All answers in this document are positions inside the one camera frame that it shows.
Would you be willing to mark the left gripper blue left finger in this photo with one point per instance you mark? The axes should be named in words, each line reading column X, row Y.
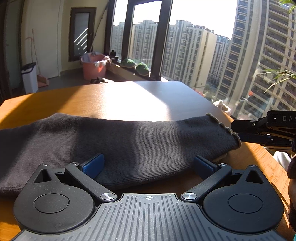
column 84, row 174

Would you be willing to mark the white trash bin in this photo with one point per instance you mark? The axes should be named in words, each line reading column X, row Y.
column 29, row 76

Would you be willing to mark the mop with long handle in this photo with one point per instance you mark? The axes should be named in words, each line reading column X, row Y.
column 95, row 33

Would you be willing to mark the white baby shoe upper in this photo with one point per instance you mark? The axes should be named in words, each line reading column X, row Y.
column 222, row 106

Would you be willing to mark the pink plastic bucket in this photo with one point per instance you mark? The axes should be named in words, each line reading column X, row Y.
column 94, row 65

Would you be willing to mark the dark grey knit pants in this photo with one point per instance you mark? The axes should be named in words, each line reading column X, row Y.
column 135, row 152

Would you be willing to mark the pink dustpan with broom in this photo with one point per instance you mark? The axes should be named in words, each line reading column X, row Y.
column 41, row 80

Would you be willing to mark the green potted plant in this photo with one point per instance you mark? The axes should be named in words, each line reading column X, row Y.
column 279, row 43

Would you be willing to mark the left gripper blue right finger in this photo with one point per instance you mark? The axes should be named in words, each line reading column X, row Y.
column 211, row 174

